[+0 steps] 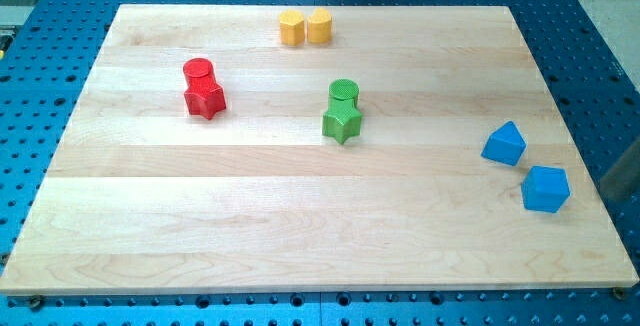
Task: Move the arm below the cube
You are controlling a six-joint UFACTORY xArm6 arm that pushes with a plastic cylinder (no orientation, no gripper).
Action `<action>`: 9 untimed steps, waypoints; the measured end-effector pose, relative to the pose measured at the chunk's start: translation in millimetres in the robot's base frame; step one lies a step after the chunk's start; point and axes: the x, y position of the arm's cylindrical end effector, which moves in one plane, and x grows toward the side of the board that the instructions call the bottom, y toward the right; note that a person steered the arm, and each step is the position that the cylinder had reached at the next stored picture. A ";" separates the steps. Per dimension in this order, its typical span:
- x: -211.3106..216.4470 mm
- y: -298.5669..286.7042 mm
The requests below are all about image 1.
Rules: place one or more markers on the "green cylinder block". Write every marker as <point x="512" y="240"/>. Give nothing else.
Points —
<point x="344" y="89"/>

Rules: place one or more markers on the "grey robot arm tool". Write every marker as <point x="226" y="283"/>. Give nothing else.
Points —
<point x="622" y="178"/>

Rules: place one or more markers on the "yellow pentagon block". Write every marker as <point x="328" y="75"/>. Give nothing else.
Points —
<point x="291" y="26"/>

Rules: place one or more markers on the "blue perforated metal table plate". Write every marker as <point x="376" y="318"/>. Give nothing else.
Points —
<point x="51" y="56"/>

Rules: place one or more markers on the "red cylinder block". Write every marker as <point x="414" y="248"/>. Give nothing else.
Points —
<point x="198" y="71"/>

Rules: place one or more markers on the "green star block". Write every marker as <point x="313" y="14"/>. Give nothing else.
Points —
<point x="342" y="120"/>

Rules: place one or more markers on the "red star block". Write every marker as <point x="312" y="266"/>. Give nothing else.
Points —
<point x="204" y="97"/>

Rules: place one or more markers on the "wooden board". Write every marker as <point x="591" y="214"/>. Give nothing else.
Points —
<point x="141" y="197"/>

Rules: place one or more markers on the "yellow heart block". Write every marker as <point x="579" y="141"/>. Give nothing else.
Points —
<point x="319" y="26"/>

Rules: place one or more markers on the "blue cube block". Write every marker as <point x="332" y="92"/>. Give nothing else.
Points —
<point x="545" y="189"/>

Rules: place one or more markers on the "blue triangle block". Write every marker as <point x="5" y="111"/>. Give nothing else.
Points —
<point x="505" y="145"/>

